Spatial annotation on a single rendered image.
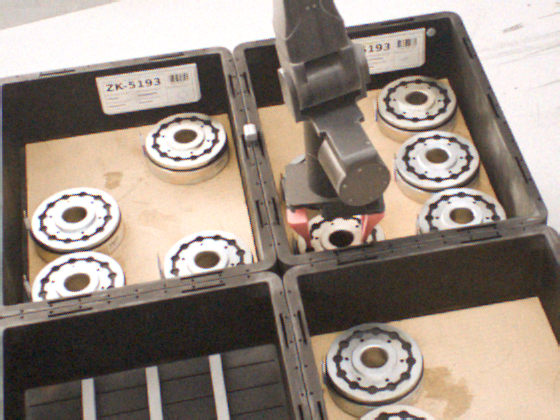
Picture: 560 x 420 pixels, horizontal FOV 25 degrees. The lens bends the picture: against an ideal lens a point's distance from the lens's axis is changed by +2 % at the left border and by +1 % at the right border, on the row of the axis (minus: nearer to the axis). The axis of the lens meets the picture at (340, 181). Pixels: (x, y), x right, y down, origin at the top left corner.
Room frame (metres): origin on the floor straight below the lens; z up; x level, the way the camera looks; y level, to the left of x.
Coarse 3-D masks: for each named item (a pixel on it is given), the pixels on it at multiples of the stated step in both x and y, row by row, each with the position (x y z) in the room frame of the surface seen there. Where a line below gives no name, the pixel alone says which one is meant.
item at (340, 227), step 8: (336, 224) 1.03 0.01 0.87; (344, 224) 1.03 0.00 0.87; (328, 232) 1.02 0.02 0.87; (336, 232) 1.02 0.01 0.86; (352, 232) 1.02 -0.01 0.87; (360, 232) 1.02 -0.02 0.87; (320, 240) 1.01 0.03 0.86; (328, 240) 1.01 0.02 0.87; (360, 240) 1.00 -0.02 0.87; (328, 248) 0.99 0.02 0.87
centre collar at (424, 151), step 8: (432, 144) 1.16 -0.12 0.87; (440, 144) 1.16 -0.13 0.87; (424, 152) 1.15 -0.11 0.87; (448, 152) 1.15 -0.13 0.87; (456, 152) 1.14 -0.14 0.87; (424, 160) 1.13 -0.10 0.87; (448, 160) 1.13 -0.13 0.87; (456, 160) 1.13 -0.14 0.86; (424, 168) 1.12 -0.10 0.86; (432, 168) 1.12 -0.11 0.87; (440, 168) 1.12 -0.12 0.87; (448, 168) 1.12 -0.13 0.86
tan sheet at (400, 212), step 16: (368, 96) 1.30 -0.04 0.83; (272, 112) 1.28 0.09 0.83; (288, 112) 1.28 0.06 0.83; (368, 112) 1.27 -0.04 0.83; (272, 128) 1.25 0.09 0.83; (288, 128) 1.25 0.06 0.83; (368, 128) 1.24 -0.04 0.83; (464, 128) 1.23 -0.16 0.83; (272, 144) 1.22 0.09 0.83; (288, 144) 1.22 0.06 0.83; (304, 144) 1.22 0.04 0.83; (384, 144) 1.21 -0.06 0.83; (400, 144) 1.21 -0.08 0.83; (272, 160) 1.19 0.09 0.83; (288, 160) 1.19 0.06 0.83; (384, 160) 1.18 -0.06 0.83; (480, 176) 1.14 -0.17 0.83; (384, 192) 1.12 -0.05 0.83; (400, 192) 1.12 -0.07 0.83; (400, 208) 1.09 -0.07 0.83; (416, 208) 1.09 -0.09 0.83; (288, 224) 1.07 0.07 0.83; (384, 224) 1.06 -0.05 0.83; (400, 224) 1.06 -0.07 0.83; (288, 240) 1.05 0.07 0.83
